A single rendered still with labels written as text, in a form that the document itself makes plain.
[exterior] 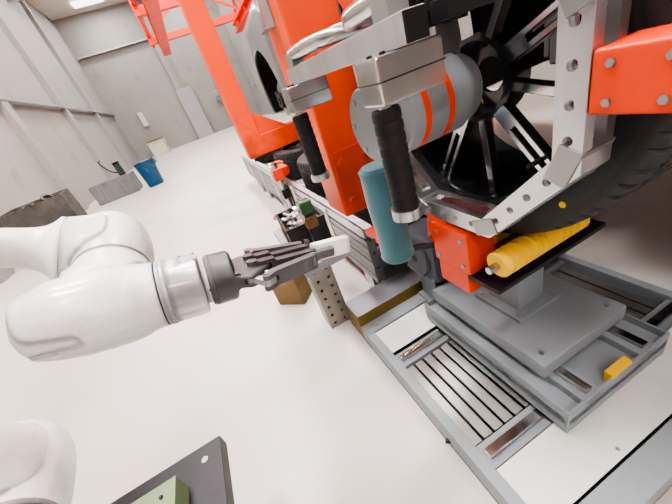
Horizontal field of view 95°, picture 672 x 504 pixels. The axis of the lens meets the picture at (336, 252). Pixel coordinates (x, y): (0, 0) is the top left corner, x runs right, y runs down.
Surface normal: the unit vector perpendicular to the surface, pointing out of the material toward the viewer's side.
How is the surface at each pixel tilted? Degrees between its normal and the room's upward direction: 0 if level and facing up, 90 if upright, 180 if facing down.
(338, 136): 90
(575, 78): 90
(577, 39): 90
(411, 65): 90
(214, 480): 0
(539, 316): 0
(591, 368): 0
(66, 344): 98
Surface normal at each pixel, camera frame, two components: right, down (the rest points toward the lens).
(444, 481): -0.30, -0.82
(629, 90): -0.86, 0.45
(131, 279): 0.46, -0.64
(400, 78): 0.40, 0.36
